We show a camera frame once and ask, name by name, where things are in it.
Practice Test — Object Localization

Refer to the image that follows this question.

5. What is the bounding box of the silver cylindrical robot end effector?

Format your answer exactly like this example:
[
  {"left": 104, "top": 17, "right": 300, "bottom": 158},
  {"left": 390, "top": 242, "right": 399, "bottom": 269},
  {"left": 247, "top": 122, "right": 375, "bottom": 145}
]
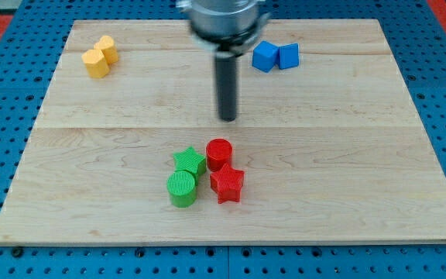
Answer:
[{"left": 176, "top": 0, "right": 270, "bottom": 54}]

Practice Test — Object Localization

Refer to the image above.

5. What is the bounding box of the blue triangle block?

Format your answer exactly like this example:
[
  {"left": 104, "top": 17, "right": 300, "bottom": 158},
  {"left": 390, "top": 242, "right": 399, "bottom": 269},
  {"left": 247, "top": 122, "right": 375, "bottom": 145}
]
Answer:
[{"left": 277, "top": 43, "right": 300, "bottom": 70}]

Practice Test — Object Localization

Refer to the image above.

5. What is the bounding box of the blue cube block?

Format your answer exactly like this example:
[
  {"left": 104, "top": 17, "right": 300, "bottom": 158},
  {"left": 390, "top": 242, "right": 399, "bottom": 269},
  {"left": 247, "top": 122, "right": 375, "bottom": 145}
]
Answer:
[{"left": 252, "top": 40, "right": 279, "bottom": 73}]

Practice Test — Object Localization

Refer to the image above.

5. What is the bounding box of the yellow hexagon block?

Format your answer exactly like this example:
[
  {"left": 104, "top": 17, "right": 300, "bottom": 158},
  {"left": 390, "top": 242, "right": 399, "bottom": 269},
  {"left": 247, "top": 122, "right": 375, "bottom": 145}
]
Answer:
[{"left": 81, "top": 49, "right": 109, "bottom": 78}]

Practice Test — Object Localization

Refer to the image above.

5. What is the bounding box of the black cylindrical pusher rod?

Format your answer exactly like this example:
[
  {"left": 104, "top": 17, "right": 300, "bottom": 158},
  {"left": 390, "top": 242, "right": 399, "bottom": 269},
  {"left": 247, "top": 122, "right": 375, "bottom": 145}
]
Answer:
[{"left": 214, "top": 55, "right": 238, "bottom": 122}]

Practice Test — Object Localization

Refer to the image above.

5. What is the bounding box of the light wooden board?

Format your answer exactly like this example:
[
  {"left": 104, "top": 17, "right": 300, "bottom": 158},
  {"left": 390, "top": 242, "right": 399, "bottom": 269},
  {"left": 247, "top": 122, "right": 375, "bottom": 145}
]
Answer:
[{"left": 0, "top": 19, "right": 446, "bottom": 246}]

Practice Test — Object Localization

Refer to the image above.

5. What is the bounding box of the red cylinder block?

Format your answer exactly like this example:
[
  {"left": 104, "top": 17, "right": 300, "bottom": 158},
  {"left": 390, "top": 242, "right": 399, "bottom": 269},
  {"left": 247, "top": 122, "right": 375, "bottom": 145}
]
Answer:
[{"left": 206, "top": 138, "right": 233, "bottom": 172}]

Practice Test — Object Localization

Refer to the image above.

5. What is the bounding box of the red star block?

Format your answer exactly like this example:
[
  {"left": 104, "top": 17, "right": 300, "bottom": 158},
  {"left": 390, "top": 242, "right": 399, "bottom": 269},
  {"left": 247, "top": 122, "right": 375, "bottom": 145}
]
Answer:
[{"left": 210, "top": 164, "right": 245, "bottom": 204}]

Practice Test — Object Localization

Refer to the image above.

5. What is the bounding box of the green star block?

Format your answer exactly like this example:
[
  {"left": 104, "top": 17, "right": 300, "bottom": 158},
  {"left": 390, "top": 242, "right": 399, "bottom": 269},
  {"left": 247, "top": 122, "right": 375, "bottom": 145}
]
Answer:
[{"left": 173, "top": 146, "right": 206, "bottom": 184}]

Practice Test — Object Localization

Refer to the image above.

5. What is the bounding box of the yellow heart block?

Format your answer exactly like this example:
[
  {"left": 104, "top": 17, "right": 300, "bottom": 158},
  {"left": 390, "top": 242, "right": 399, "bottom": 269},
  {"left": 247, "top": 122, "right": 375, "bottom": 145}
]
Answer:
[{"left": 94, "top": 35, "right": 119, "bottom": 64}]

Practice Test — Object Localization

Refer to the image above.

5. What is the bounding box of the green cylinder block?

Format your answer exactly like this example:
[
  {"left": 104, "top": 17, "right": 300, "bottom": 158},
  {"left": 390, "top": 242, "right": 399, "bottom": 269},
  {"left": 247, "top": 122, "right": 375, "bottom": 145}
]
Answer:
[{"left": 166, "top": 170, "right": 197, "bottom": 208}]

